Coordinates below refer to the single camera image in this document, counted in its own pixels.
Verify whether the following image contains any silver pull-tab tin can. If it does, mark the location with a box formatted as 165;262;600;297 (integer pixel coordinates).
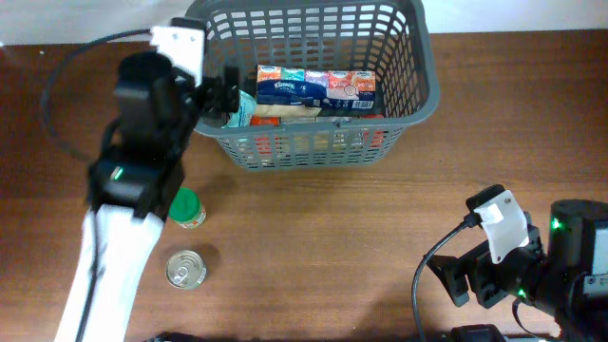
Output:
165;250;207;290

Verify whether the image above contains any Kleenex tissue multipack box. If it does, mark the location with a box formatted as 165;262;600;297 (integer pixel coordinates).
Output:
256;65;377;110

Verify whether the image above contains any mint green wipes packet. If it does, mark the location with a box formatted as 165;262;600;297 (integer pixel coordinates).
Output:
222;90;257;128

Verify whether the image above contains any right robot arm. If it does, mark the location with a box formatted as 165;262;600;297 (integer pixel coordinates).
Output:
428;199;607;341

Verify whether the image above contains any brown paper pouch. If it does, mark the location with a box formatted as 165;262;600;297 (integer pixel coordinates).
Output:
251;102;323;158

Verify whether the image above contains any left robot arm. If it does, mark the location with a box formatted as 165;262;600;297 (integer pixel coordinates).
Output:
55;52;240;341

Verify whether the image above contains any grey plastic lattice basket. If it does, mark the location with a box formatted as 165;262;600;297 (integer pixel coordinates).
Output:
186;0;440;170

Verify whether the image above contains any orange pasta packet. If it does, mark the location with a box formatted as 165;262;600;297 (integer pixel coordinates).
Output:
235;115;401;167

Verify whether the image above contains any green lidded jar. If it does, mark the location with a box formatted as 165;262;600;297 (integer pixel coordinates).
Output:
168;187;206;229

